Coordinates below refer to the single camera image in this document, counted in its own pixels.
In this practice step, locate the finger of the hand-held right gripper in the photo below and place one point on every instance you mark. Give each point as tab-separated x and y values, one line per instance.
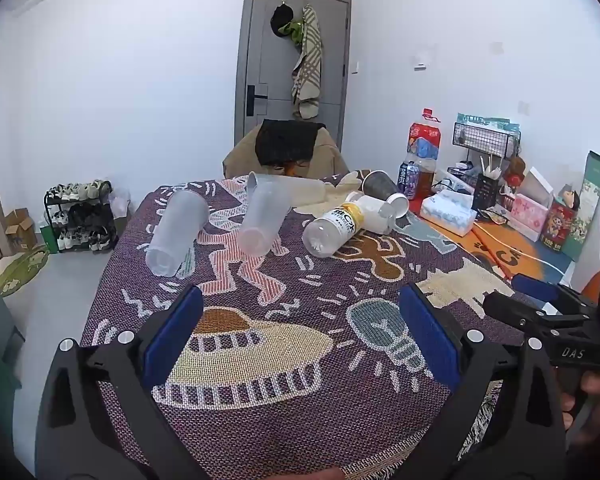
532	287
510	310

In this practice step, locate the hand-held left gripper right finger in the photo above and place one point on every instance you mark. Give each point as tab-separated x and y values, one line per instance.
430	332

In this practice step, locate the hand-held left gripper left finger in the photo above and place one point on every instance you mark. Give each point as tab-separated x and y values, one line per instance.
174	336

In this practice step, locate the wide clear plastic cup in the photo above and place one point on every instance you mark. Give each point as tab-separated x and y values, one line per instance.
176	232

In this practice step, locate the white plastic cup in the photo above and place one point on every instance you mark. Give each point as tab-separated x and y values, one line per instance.
380	212

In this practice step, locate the clear cup with pink base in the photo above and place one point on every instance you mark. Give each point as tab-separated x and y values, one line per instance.
261	220

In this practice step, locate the dark translucent cup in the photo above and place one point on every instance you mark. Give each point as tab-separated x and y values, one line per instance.
380	185

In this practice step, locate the cream paper cup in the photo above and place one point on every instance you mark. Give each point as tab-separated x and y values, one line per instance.
352	181

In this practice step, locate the slim frosted plastic cup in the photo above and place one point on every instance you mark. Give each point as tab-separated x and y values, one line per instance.
295	189

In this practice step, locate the orange desk mat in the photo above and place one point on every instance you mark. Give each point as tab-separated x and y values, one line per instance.
520	252

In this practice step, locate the red cartoon tin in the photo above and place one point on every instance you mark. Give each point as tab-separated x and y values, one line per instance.
559	227

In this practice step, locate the pink patterned box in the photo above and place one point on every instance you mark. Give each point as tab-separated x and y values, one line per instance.
529	217

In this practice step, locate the white box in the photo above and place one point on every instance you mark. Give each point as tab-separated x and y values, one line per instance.
539	185

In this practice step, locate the black pen holder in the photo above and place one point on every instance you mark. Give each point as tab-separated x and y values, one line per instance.
486	192

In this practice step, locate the tall green box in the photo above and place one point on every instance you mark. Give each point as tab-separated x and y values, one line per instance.
589	195

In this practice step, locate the blue white tissue pack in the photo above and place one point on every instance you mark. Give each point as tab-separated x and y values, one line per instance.
447	212

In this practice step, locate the printed woven blanket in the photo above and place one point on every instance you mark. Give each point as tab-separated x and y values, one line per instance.
290	360

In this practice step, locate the brown plush toy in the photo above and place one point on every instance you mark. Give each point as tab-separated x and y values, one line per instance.
515	170

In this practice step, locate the black shoe rack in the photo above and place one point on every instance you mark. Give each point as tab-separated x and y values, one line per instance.
112	220

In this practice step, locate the white bottle yellow label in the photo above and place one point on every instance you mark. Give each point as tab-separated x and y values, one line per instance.
332	230

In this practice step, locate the clear plastic bag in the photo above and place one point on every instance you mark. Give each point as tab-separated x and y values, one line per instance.
120	204

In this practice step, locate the rows of shoes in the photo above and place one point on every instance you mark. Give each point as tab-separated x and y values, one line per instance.
77	217

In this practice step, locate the purple drink can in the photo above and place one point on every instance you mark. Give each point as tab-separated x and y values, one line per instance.
408	180

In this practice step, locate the green bag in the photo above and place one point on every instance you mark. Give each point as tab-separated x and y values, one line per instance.
50	240

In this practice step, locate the green floor rug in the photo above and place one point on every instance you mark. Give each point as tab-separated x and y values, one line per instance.
22	270

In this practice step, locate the large tea bottle red label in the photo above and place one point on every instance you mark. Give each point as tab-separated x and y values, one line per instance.
424	152

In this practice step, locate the cardboard box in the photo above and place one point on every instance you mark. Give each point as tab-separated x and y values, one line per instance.
19	230

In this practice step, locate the black cloth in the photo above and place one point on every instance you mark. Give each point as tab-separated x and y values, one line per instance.
286	141

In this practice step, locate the grey door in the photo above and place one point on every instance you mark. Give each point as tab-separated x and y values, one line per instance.
272	67

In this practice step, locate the plaid hanging towel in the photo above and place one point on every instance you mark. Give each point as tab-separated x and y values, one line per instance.
309	65

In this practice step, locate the green hanging pouch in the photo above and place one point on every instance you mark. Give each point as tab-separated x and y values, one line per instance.
296	32

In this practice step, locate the black hat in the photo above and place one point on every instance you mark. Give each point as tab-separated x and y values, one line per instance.
281	19

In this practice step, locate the white wall socket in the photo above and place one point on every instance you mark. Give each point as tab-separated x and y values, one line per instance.
424	56

